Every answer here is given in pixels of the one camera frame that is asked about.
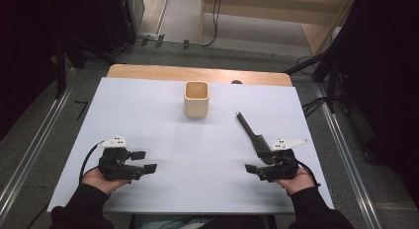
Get light wooden shelf unit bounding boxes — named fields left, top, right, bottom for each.
left=201, top=0, right=360, bottom=56

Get metal floor rail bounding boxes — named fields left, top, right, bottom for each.
left=0, top=67, right=77, bottom=220
left=312, top=83, right=383, bottom=229

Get beige square cup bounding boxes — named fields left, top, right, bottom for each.
left=183, top=81, right=210, bottom=119

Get left hand-held gripper cable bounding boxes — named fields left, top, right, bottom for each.
left=78, top=141, right=104, bottom=184

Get black floor cables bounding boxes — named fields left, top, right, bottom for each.
left=300, top=96, right=330, bottom=118

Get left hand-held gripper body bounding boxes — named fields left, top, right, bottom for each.
left=98, top=135, right=146, bottom=183

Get hand-held gripper cable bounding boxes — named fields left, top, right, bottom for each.
left=295, top=159, right=321, bottom=189
left=78, top=141, right=104, bottom=184

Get right hand-held gripper cable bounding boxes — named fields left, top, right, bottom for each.
left=295, top=159, right=321, bottom=189

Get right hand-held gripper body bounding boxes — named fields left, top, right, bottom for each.
left=260, top=138, right=309, bottom=183

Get person's right hand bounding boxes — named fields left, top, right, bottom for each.
left=275, top=166, right=315, bottom=196

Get wooden table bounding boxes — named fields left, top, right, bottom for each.
left=107, top=63, right=293, bottom=88

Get black hanging cable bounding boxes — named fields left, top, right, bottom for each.
left=201, top=0, right=222, bottom=47

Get dark long-handled art tool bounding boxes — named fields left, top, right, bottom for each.
left=235, top=112, right=277, bottom=165

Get person's left hand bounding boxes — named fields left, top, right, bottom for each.
left=81, top=167, right=131, bottom=195

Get black metal stand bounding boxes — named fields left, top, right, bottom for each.
left=285, top=45, right=344, bottom=115
left=52, top=35, right=117, bottom=99

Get white board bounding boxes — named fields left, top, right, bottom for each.
left=46, top=76, right=334, bottom=214

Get dark curtain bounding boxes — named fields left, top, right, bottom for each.
left=339, top=0, right=419, bottom=207
left=0, top=0, right=134, bottom=139

